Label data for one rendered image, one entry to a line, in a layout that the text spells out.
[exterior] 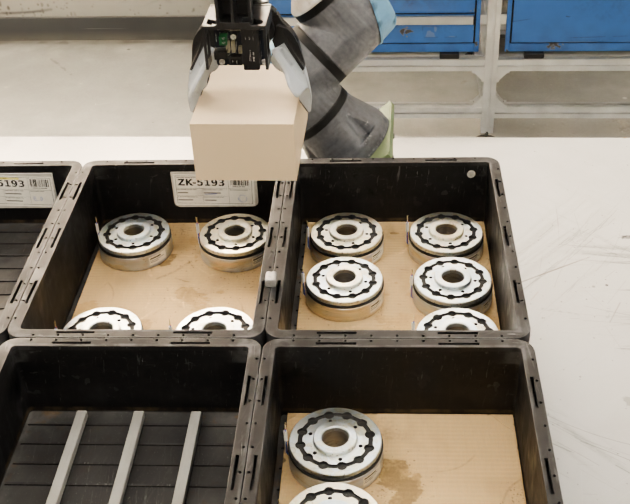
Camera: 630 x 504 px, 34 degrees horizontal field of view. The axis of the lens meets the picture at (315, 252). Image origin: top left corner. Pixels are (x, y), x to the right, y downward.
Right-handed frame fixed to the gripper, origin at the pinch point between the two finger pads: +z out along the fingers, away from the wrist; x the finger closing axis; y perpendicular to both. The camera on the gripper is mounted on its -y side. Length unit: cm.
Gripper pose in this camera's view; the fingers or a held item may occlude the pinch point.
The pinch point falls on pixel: (251, 108)
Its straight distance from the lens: 125.5
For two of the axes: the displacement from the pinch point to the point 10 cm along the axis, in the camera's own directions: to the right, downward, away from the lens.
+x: 10.0, 0.1, -0.9
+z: 0.4, 8.1, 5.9
